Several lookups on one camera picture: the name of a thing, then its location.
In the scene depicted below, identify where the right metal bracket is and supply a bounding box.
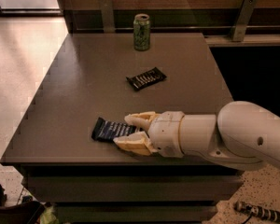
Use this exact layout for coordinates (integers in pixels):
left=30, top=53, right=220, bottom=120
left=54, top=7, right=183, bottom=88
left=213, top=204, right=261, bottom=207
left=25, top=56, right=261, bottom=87
left=230, top=0, right=258, bottom=42

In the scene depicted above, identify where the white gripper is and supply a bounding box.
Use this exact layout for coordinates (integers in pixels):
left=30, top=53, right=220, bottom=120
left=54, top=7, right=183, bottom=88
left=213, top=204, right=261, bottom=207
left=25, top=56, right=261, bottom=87
left=113, top=111, right=185, bottom=158

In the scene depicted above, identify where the black striped cylinder tool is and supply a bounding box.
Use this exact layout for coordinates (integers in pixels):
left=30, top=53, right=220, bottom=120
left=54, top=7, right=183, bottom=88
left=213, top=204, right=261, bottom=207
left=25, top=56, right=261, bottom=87
left=233, top=201, right=280, bottom=223

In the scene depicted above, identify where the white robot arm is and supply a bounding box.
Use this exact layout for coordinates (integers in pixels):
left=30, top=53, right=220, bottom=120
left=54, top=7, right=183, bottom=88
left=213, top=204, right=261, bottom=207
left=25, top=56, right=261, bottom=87
left=114, top=101, right=280, bottom=171

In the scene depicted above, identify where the black snack bar wrapper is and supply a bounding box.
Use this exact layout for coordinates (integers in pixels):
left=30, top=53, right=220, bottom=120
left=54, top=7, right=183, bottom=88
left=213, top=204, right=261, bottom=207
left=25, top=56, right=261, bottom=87
left=126, top=67, right=167, bottom=91

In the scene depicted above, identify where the metal bracket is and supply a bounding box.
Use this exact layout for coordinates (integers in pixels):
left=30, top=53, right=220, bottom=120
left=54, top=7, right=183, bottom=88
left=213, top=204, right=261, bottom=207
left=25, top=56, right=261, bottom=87
left=99, top=0, right=116, bottom=33
left=230, top=0, right=258, bottom=42

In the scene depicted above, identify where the dark chair seat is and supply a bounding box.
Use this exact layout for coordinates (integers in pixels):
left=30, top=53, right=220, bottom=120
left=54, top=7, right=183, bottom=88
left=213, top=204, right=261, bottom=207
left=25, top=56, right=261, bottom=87
left=0, top=184, right=45, bottom=224

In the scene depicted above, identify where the blue rxbar blueberry bar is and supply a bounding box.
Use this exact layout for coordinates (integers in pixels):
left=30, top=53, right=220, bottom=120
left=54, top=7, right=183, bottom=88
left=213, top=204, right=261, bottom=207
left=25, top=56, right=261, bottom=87
left=91, top=118, right=140, bottom=143

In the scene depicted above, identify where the grey drawer cabinet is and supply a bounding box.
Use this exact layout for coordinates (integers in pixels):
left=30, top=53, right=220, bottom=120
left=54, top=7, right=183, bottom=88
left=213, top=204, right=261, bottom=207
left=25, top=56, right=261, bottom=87
left=22, top=165, right=242, bottom=224

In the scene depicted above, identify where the green soda can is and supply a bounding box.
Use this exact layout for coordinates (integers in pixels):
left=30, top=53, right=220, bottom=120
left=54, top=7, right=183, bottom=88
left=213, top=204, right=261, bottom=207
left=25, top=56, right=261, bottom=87
left=133, top=13, right=150, bottom=51

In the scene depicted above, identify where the left metal bracket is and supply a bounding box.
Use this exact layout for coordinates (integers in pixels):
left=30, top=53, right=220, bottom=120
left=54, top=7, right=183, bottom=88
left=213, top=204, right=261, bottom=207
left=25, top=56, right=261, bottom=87
left=99, top=0, right=116, bottom=33

